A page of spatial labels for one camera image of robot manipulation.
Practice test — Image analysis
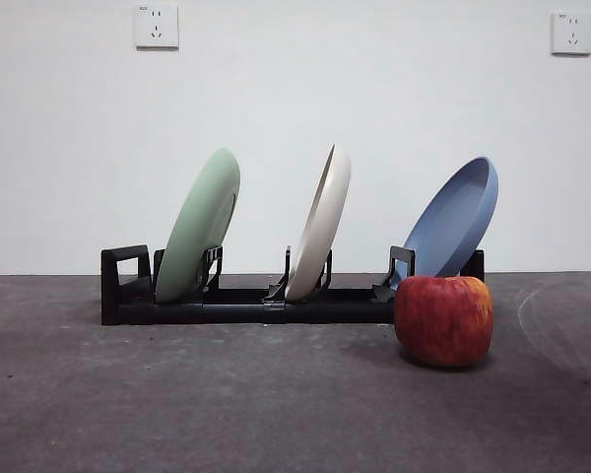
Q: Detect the green plate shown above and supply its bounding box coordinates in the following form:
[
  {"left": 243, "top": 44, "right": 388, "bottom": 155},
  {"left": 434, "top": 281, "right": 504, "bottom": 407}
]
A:
[{"left": 155, "top": 146, "right": 241, "bottom": 304}]

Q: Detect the red apple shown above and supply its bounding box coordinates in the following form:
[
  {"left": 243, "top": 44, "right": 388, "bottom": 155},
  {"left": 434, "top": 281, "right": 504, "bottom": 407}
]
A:
[{"left": 393, "top": 275, "right": 493, "bottom": 369}]

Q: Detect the white wall socket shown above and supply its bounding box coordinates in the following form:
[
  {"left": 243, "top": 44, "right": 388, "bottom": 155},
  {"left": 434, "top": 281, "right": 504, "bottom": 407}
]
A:
[
  {"left": 551, "top": 12, "right": 591, "bottom": 56},
  {"left": 135, "top": 3, "right": 180, "bottom": 50}
]

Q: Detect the black plate rack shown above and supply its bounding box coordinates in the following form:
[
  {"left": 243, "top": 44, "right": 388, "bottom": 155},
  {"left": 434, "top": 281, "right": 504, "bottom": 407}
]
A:
[{"left": 100, "top": 244, "right": 486, "bottom": 326}]

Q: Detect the blue plate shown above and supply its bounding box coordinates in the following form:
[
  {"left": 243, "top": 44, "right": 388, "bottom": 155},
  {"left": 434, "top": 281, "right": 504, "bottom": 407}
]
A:
[{"left": 395, "top": 156, "right": 499, "bottom": 290}]

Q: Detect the cream plate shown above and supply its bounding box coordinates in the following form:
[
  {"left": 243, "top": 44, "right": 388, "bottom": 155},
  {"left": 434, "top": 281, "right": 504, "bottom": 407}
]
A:
[{"left": 284, "top": 142, "right": 353, "bottom": 302}]

